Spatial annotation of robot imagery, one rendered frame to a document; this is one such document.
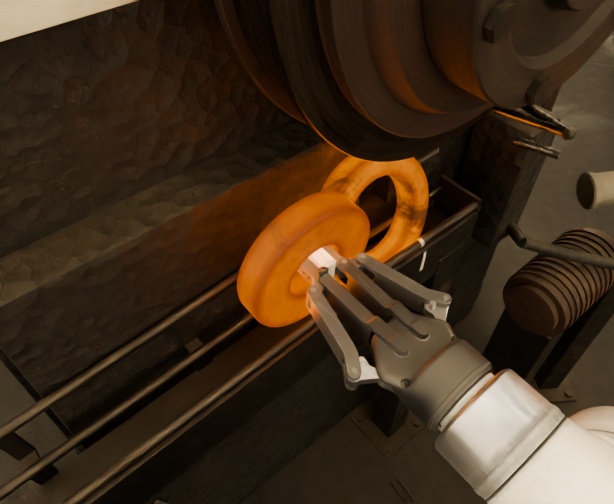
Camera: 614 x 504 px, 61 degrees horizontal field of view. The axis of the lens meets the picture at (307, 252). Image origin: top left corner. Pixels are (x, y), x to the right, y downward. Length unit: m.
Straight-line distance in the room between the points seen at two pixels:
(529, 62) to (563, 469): 0.31
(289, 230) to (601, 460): 0.29
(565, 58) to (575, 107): 2.01
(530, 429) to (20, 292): 0.42
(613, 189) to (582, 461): 0.60
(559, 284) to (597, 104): 1.67
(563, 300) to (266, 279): 0.62
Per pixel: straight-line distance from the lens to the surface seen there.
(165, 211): 0.54
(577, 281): 1.02
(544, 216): 1.93
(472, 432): 0.42
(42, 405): 0.62
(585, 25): 0.55
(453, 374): 0.43
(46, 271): 0.52
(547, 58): 0.51
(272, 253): 0.47
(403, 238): 0.73
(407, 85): 0.43
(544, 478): 0.42
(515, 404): 0.43
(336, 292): 0.48
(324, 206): 0.49
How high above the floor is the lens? 1.23
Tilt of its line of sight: 48 degrees down
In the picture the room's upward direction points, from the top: straight up
